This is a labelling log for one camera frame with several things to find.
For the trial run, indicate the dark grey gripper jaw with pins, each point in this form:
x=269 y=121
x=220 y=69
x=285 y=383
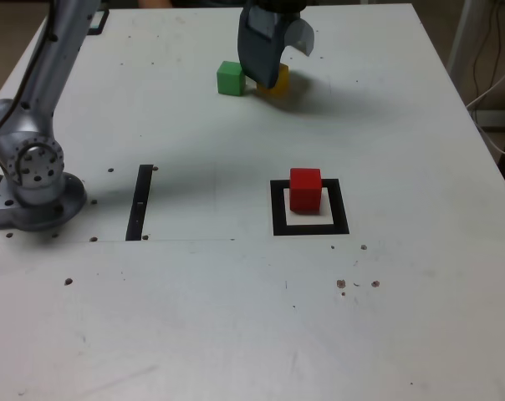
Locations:
x=258 y=54

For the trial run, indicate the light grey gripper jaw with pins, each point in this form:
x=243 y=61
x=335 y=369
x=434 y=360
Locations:
x=302 y=37

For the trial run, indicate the yellow cube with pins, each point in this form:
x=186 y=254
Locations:
x=282 y=82

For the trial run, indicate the green cube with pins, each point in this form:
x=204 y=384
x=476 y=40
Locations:
x=231 y=79

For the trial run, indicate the red cube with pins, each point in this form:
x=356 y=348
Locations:
x=304 y=192

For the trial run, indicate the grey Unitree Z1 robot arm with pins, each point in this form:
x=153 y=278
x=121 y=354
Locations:
x=35 y=192

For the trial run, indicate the black tape square outline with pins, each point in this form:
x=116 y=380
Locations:
x=277 y=217

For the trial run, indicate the black smartphone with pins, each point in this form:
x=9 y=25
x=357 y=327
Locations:
x=102 y=21

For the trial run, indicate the black tape strip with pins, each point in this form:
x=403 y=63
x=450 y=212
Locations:
x=137 y=209

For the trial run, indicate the white metal frame post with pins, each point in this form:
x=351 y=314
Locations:
x=461 y=42

